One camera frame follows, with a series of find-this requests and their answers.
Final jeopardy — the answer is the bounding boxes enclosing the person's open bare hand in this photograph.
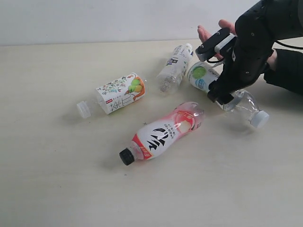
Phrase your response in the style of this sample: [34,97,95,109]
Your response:
[197,19,277,71]

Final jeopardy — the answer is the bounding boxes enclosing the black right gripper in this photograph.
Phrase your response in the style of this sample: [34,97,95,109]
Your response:
[207,10,275,105]

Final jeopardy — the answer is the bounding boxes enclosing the clear bottle blue white label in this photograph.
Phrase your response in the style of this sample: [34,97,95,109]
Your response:
[156,43,193,95]

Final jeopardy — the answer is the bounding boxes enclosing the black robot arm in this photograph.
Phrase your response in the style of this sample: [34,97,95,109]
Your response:
[207,0,303,104]

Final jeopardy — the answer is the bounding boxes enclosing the black camera cable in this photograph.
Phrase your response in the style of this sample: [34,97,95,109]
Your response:
[205,40,303,64]

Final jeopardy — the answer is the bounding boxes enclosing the red peach label bottle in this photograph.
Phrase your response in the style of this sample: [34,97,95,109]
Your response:
[119,102,205,166]

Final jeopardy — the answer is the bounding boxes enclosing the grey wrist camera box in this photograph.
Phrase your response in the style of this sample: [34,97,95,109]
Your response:
[195,28,237,62]

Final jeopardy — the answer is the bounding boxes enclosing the bottle with green lime label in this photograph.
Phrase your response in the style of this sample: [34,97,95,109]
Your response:
[187,61,270,128]

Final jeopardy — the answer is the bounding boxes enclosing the tea bottle pear label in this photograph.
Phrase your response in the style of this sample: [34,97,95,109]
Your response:
[76,72,148,119]

